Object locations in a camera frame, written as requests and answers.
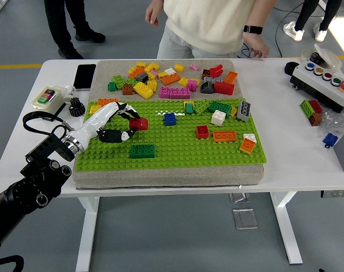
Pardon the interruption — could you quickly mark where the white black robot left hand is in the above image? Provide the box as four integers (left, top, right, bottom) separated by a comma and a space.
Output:
67, 101, 142, 150

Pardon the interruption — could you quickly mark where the person's right hand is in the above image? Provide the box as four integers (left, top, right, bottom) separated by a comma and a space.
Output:
145, 0, 163, 27

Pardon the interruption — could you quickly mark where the person's left hand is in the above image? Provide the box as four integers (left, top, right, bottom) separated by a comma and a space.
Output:
243, 33, 270, 59

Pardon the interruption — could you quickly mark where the red curved-top brick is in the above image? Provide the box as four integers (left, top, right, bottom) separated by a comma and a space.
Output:
129, 117, 149, 131

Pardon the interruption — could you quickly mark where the smartphone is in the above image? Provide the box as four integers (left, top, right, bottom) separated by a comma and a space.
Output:
73, 63, 97, 91

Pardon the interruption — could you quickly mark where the dark green eight-stud brick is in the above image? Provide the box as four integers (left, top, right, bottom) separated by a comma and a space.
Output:
207, 100, 232, 116
129, 143, 156, 159

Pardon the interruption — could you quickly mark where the blue four-stud brick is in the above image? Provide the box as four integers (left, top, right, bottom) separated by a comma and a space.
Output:
163, 112, 177, 126

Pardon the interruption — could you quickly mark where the green studded baseplate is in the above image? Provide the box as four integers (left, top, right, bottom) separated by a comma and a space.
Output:
74, 97, 268, 172

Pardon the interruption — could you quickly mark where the orange eight-stud brick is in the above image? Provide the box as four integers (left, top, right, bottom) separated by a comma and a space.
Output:
97, 97, 120, 107
159, 73, 181, 87

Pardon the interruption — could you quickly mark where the lime green stud brick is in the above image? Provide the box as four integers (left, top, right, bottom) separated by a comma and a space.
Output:
112, 74, 126, 91

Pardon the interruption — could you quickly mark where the orange stud brick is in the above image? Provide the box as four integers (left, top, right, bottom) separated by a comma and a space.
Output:
128, 66, 146, 79
223, 70, 239, 85

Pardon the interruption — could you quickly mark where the red stud brick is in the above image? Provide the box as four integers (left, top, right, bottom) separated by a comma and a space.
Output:
308, 99, 323, 114
209, 64, 224, 78

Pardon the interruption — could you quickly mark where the large yellow rounded brick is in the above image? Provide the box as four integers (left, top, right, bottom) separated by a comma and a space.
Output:
132, 81, 155, 100

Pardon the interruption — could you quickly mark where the large red brick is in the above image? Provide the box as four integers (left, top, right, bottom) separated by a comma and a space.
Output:
213, 81, 235, 96

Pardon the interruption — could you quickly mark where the grey flat stud brick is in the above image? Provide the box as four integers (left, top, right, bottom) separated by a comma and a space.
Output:
203, 75, 224, 84

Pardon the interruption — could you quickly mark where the pink long brick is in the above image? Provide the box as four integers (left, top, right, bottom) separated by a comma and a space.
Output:
159, 86, 191, 100

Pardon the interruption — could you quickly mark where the white four-stud brick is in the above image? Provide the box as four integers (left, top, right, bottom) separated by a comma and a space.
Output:
210, 109, 227, 126

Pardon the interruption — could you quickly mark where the lime green flat brick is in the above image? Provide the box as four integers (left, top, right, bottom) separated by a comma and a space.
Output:
193, 99, 212, 116

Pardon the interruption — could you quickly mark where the orange brick with yellow base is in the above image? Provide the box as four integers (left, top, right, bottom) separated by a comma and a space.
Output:
239, 138, 256, 155

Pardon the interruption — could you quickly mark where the blue brick keyring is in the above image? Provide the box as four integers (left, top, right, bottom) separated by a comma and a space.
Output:
322, 132, 339, 148

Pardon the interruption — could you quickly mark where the black wrist watch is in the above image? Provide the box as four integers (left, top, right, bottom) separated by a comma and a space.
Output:
243, 24, 264, 35

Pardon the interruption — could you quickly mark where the black gear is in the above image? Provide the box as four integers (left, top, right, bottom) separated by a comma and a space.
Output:
67, 96, 86, 117

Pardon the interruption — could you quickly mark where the small white plastic part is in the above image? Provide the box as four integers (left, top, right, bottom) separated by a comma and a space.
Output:
63, 84, 76, 100

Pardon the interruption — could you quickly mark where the person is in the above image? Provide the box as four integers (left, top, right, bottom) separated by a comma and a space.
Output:
44, 0, 107, 60
283, 0, 342, 43
145, 0, 274, 60

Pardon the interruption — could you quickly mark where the white button control box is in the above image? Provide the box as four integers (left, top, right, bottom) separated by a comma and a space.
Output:
290, 61, 344, 113

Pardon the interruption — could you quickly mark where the white round lidded container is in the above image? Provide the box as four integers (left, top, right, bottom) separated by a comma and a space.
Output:
301, 43, 343, 70

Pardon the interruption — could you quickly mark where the grey foam mat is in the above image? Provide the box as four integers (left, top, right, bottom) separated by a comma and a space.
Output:
71, 58, 265, 190

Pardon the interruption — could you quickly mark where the white table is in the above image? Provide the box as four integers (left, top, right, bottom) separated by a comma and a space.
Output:
0, 58, 344, 266

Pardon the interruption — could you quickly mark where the clear plastic bag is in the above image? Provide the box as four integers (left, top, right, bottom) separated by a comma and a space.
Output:
318, 109, 344, 135

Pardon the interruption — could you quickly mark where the clear floor socket cover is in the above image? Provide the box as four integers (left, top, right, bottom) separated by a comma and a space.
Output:
229, 192, 250, 203
232, 208, 259, 230

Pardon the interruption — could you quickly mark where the table height control panel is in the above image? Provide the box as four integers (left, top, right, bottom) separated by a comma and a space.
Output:
320, 189, 344, 198

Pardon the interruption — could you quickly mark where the black floor cable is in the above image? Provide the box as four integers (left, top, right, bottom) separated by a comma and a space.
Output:
275, 0, 314, 59
236, 42, 256, 59

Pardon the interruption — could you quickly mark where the black ring roll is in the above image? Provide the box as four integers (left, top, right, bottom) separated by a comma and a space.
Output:
284, 61, 300, 77

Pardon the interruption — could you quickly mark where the cream switch box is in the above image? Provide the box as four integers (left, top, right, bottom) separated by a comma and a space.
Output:
31, 86, 67, 116

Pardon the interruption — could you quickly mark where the grey three-ring brick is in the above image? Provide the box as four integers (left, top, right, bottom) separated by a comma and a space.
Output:
236, 99, 251, 122

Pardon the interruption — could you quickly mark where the brown ring brick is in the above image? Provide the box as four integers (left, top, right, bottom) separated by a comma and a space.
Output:
307, 112, 322, 127

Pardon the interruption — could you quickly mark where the orange three-ring long brick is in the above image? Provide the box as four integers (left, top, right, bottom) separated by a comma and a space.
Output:
212, 130, 236, 143

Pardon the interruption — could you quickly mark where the red single-ring square brick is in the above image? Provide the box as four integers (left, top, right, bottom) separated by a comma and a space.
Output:
195, 125, 209, 139

